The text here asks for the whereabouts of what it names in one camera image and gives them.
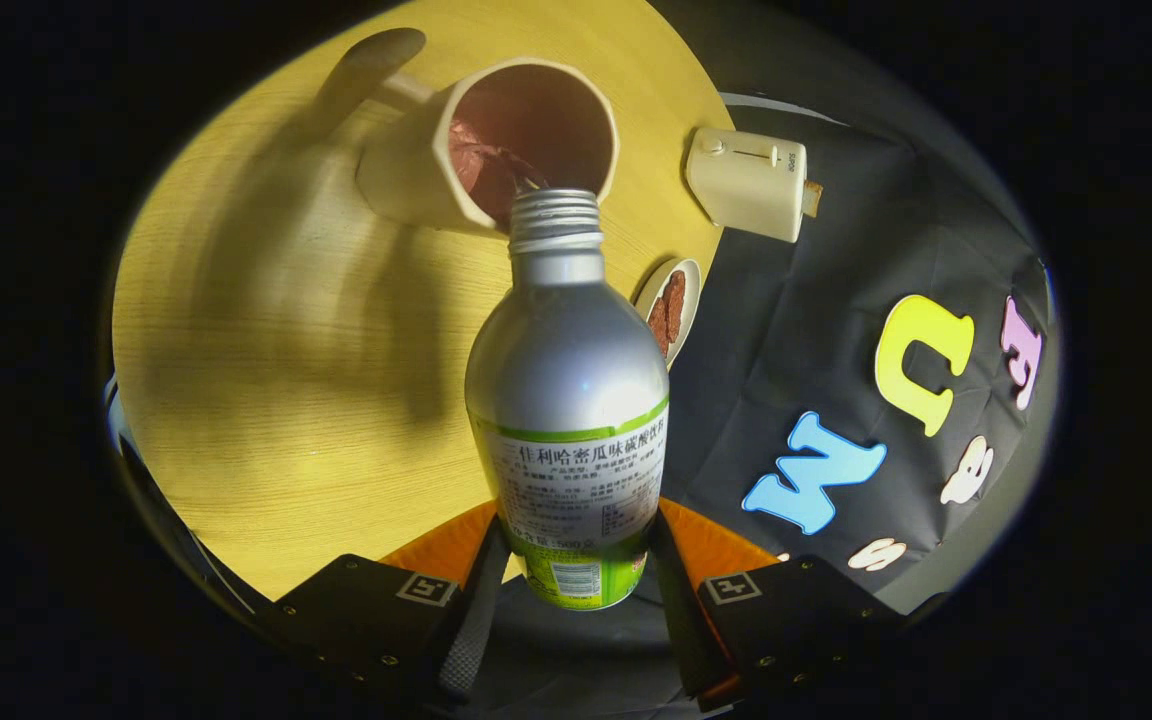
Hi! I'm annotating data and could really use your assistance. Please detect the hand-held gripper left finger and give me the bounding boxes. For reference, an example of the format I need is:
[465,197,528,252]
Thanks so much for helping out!
[254,500,513,706]

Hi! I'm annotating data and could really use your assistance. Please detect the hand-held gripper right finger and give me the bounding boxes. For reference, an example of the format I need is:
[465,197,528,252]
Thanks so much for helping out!
[648,497,907,713]

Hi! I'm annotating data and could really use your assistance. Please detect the silver bottle with green label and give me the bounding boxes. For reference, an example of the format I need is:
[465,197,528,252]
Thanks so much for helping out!
[464,188,672,612]

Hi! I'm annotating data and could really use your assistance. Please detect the beige cup with wooden handle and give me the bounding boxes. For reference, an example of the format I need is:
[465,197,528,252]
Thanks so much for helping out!
[316,27,621,238]

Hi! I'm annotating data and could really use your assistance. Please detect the red juice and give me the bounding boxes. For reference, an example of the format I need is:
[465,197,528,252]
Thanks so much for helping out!
[449,120,547,216]

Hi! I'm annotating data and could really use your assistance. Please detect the black backdrop cloth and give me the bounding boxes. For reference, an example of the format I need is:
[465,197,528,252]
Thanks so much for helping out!
[656,90,1062,616]

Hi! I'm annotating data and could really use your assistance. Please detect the wooden table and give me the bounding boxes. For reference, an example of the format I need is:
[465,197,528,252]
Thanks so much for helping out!
[111,0,737,601]

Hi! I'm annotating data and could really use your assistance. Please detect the brown meat slices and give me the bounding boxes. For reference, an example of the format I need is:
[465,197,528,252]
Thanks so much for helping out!
[647,270,687,356]

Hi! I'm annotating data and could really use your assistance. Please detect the white round plate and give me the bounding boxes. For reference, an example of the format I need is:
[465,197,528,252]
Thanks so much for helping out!
[633,258,703,373]

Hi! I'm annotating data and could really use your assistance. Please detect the white toaster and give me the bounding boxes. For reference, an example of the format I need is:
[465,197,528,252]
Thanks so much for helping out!
[684,126,825,245]

